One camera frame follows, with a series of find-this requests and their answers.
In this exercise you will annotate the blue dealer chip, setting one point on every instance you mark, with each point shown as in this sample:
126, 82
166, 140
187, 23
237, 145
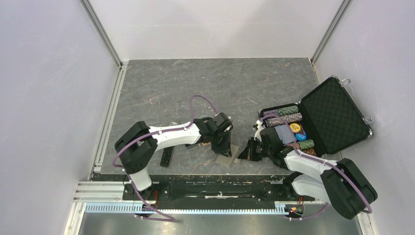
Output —
300, 136

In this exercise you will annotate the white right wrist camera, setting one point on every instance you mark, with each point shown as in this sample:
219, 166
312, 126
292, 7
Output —
258, 127

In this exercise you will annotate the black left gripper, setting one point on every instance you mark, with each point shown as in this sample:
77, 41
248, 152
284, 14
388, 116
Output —
225, 149

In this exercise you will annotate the blue playing card deck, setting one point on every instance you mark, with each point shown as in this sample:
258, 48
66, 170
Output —
285, 134

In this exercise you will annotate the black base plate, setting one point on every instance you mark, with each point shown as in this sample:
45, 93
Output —
190, 192

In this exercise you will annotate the black glitter stick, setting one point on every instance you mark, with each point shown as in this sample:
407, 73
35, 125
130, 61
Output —
166, 157

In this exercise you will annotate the purple green chip stack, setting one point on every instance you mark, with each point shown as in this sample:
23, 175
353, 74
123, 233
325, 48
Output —
282, 111

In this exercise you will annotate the black poker chip case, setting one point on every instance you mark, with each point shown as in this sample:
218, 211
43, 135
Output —
331, 119

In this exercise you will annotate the purple yellow chip stack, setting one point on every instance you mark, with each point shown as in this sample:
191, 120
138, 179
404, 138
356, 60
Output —
276, 121

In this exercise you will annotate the yellow dealer chip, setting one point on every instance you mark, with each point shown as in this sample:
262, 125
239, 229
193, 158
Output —
296, 128

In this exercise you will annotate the clear acrylic card tray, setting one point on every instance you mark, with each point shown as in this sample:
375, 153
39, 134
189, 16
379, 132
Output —
196, 145

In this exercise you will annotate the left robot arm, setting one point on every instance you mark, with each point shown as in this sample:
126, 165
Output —
138, 145

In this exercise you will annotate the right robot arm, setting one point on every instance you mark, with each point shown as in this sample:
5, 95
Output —
340, 184

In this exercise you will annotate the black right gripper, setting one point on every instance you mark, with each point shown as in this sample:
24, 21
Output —
248, 153

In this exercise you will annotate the brown orange chip stack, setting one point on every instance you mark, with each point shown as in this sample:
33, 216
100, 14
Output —
310, 151

